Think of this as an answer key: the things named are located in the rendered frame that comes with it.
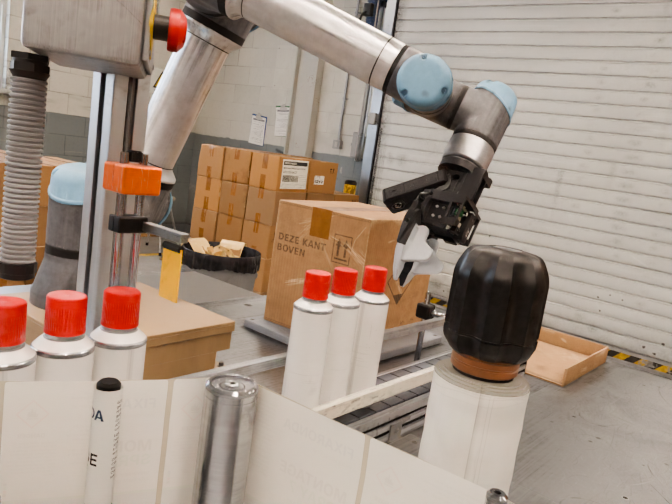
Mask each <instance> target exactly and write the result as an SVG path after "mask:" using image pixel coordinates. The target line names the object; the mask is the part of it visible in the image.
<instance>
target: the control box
mask: <svg viewBox="0 0 672 504"><path fill-rule="evenodd" d="M156 5H157V0H23V13H22V30H21V42H22V45H23V46H25V47H26V48H28V49H30V50H32V51H33V52H35V53H37V54H39V55H43V56H48V57H49V58H50V61H51V62H53V63H55V64H57V65H59V66H63V67H69V68H75V69H81V70H87V71H93V72H99V73H105V74H107V73H113V74H119V75H124V76H128V77H132V78H135V79H136V78H138V79H144V78H145V77H146V73H147V74H148V75H152V71H153V70H154V65H153V60H154V49H155V39H153V25H154V16H155V14H156Z"/></svg>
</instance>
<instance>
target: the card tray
mask: <svg viewBox="0 0 672 504"><path fill-rule="evenodd" d="M537 341H538V344H537V348H536V350H535V352H534V353H533V354H532V356H531V357H530V358H529V360H527V365H526V370H525V374H527V375H530V376H533V377H536V378H539V379H541V380H544V381H547V382H550V383H553V384H556V385H558V386H561V387H564V386H566V385H567V384H569V383H571V382H572V381H574V380H576V379H578V378H579V377H581V376H583V375H585V374H586V373H588V372H590V371H591V370H593V369H595V368H597V367H598V366H600V365H602V364H603V363H605V362H606V358H607V354H608V349H609V347H608V346H604V345H601V344H598V343H594V342H591V341H588V340H584V339H581V338H578V337H574V336H571V335H568V334H564V333H561V332H558V331H554V330H551V329H548V328H544V327H541V329H540V334H539V339H538V340H537Z"/></svg>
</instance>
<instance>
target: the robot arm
mask: <svg viewBox="0 0 672 504"><path fill-rule="evenodd" d="M182 12H183V13H184V15H185V16H186V18H187V35H186V42H185V44H184V47H183V48H182V49H181V50H179V51H178V52H177V53H175V52H173V54H172V56H171V58H170V60H169V62H168V64H167V66H166V69H165V71H164V73H163V75H162V77H161V79H160V81H159V84H158V86H157V88H156V90H155V92H154V94H153V96H152V99H151V101H150V103H149V106H148V117H147V127H146V138H145V148H144V154H148V155H149V158H148V165H149V166H153V167H157V168H161V169H162V177H161V187H160V194H159V195H158V196H147V195H145V199H144V210H143V216H145V217H147V218H148V222H152V223H155V224H158V225H161V224H162V223H163V222H164V221H165V220H166V218H167V217H168V215H169V213H170V211H171V208H172V203H173V197H172V194H171V190H172V188H173V186H174V184H175V181H176V179H175V176H174V174H173V171H172V169H173V167H174V165H175V163H176V161H177V159H178V157H179V155H180V153H181V151H182V148H183V146H184V144H185V142H186V140H187V138H188V136H189V134H190V132H191V130H192V128H193V126H194V124H195V122H196V120H197V118H198V116H199V114H200V111H201V109H202V107H203V105H204V103H205V101H206V99H207V97H208V95H209V93H210V91H211V89H212V87H213V85H214V83H215V81H216V79H217V77H218V74H219V72H220V70H221V68H222V66H223V64H224V62H225V60H226V58H227V56H228V54H229V53H230V52H232V51H235V50H238V49H241V48H242V46H243V44H244V42H245V40H246V38H247V36H248V34H249V33H250V32H252V31H254V30H256V29H257V28H259V27H261V28H263V29H265V30H267V31H269V32H271V33H273V34H274V35H276V36H278V37H280V38H282V39H284V40H286V41H288V42H290V43H291V44H293V45H295V46H297V47H299V48H301V49H303V50H305V51H307V52H309V53H310V54H312V55H314V56H316V57H318V58H320V59H322V60H324V61H326V62H327V63H329V64H331V65H333V66H335V67H337V68H339V69H341V70H343V71H345V72H346V73H348V74H350V75H352V76H354V77H356V78H358V79H360V80H362V81H363V82H365V83H367V84H369V85H371V86H373V87H375V88H377V89H379V90H381V91H382V92H384V93H385V94H387V95H389V96H391V97H392V102H393V103H394V104H395V105H397V106H399V107H401V108H403V109H404V110H405V111H406V112H409V113H413V114H416V115H418V116H420V117H422V118H425V119H427V120H429V121H431V122H434V123H436V124H438V125H440V126H442V127H445V128H447V129H450V130H452V131H454V132H453V135H452V136H451V138H450V140H449V142H448V144H447V146H446V148H445V150H444V152H443V154H442V157H441V158H442V160H441V162H440V164H439V166H438V171H436V172H433V173H430V174H427V175H424V176H421V177H418V178H415V179H412V180H409V181H406V182H403V183H400V184H397V185H394V186H391V187H388V188H385V189H383V190H382V196H383V203H384V204H385V205H386V207H387V208H388V209H389V210H390V212H392V213H393V214H395V213H398V212H401V211H404V210H408V211H407V212H406V214H405V216H404V218H403V221H402V224H401V227H400V231H399V234H398V238H397V245H396V248H395V254H394V262H393V279H394V280H396V281H397V280H398V278H399V282H400V286H401V287H404V286H405V285H406V284H408V283H409V282H410V281H411V280H412V278H413V277H414V276H415V275H417V274H424V275H437V274H439V273H441V272H442V270H443V268H444V264H443V262H442V261H441V260H440V259H439V258H438V257H437V256H436V254H437V251H438V248H439V242H438V241H437V240H438V238H439V239H443V240H444V242H445V243H447V244H451V245H455V246H457V244H458V245H462V246H466V247H468V246H469V244H470V242H471V240H472V238H473V235H474V233H475V231H476V229H477V227H478V225H479V222H480V220H481V218H480V216H479V214H478V212H479V211H478V209H477V207H476V204H477V202H478V200H479V198H480V196H481V194H482V192H483V190H484V188H487V189H490V187H491V184H492V182H493V181H492V179H491V178H489V176H488V172H487V169H488V167H489V165H490V163H491V161H492V159H493V157H494V154H495V152H496V150H497V148H498V146H499V144H500V142H501V140H502V138H503V135H504V133H505V131H506V129H507V127H509V125H510V123H511V118H512V116H513V114H514V111H515V109H516V105H517V97H516V95H515V93H514V91H513V90H512V89H511V88H510V87H509V86H507V85H506V84H504V83H502V82H500V81H494V82H493V81H491V80H484V81H481V82H480V83H479V84H478V85H477V86H476V87H475V88H472V87H469V86H467V85H464V84H462V83H460V82H458V81H455V80H453V76H452V72H451V70H450V68H449V66H448V65H447V64H446V62H445V61H444V60H442V59H441V58H440V57H438V56H436V55H433V54H429V53H422V52H420V51H418V50H416V49H415V48H413V47H411V46H408V45H407V44H405V43H403V42H401V41H399V40H397V39H396V38H394V37H392V36H390V35H388V34H386V33H384V32H382V31H380V30H378V29H376V28H374V27H372V26H371V25H369V24H367V23H365V22H363V21H361V20H359V19H357V18H355V17H353V16H351V15H349V14H348V13H346V12H344V11H342V10H340V9H338V8H336V7H334V6H332V5H330V4H328V3H326V2H325V1H323V0H186V3H185V6H184V8H183V10H182ZM85 175H86V163H80V162H79V163H67V164H62V165H59V166H57V167H56V168H55V169H54V170H53V171H52V174H51V179H50V185H49V187H48V195H49V200H48V213H47V227H46V240H45V253H44V258H43V260H42V262H41V265H40V267H39V269H38V272H37V274H36V277H35V279H34V282H33V283H32V285H31V287H30V297H29V301H30V303H31V304H32V305H34V306H35V307H38V308H40V309H43V310H45V306H46V296H47V294H48V293H50V292H53V291H59V290H70V291H76V286H77V274H78V262H79V249H80V237H81V225H82V212H83V200H84V187H85ZM470 211H471V212H474V214H475V215H474V214H473V213H470ZM473 226H474V228H473V231H472V233H471V235H470V237H469V239H467V237H468V235H469V233H470V231H471V229H472V227H473Z"/></svg>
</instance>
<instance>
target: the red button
mask: <svg viewBox="0 0 672 504"><path fill-rule="evenodd" d="M186 35H187V18H186V16H185V15H184V13H183V12H182V10H181V9H177V8H171V9H170V17H169V16H164V15H159V14H155V16H154V25H153V39H155V40H160V41H165V42H167V50H168V51H169V52H175V53H177V52H178V51H179V50H181V49H182V48H183V47H184V44H185V42H186Z"/></svg>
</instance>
